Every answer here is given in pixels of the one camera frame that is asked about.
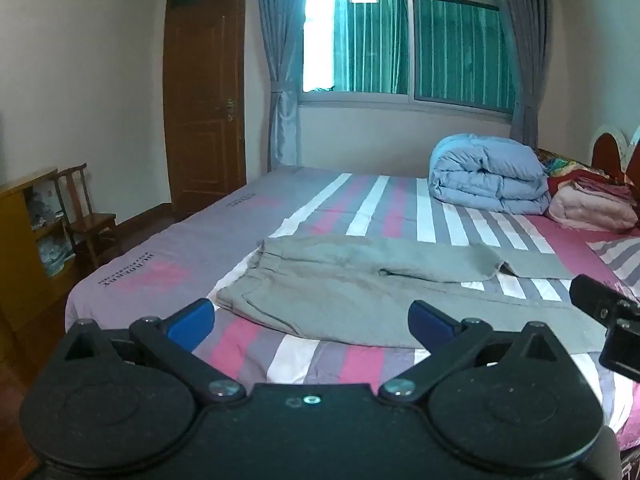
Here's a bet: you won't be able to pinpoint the grey fleece pants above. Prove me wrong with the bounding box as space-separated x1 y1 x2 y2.
215 234 605 353

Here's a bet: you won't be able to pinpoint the striped pillow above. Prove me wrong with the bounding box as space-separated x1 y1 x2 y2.
588 236 640 296

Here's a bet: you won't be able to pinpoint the striped pink grey bed sheet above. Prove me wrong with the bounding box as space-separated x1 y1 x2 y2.
64 164 640 453

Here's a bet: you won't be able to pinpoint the folded pink blanket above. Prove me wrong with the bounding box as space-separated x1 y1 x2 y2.
546 180 639 233

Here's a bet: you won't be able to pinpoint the dark wooden chair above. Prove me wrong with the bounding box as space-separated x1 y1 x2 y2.
53 162 122 270

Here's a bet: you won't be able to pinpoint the yellow wooden cabinet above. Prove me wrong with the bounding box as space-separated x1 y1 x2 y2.
1 168 79 332

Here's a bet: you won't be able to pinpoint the colourful folded blanket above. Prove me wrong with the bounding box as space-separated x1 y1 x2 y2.
536 148 622 186

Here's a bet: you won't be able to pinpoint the red white headboard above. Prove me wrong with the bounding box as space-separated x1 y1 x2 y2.
591 125 640 190

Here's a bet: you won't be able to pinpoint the folded light blue duvet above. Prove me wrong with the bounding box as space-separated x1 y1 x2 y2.
428 133 550 214

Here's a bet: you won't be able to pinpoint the brown wooden door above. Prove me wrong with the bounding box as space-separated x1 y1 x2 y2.
163 0 246 216

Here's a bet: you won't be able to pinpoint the window with green blinds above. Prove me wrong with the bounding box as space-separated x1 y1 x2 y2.
302 0 515 114

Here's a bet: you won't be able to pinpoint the right grey curtain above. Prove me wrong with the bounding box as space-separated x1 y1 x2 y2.
499 0 552 148

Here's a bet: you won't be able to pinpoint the grey curtain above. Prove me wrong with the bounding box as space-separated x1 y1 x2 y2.
499 0 552 148
258 0 306 170

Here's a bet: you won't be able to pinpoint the left grey curtain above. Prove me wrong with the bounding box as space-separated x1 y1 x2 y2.
258 0 306 170

